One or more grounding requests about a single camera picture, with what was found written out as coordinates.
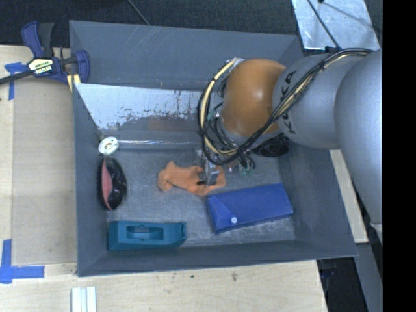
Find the orange cloth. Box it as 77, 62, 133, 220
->
157, 160, 227, 197

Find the blue flat case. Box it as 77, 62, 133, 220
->
205, 182, 294, 235

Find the teal tape dispenser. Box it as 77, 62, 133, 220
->
107, 220, 189, 252

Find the black and pink oval object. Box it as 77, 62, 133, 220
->
97, 156, 129, 212

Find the white round plastic piece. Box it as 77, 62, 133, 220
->
97, 136, 120, 156

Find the grey metal bin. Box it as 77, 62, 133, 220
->
68, 19, 359, 278

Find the black cylinder on white bracket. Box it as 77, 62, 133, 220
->
252, 134, 291, 159

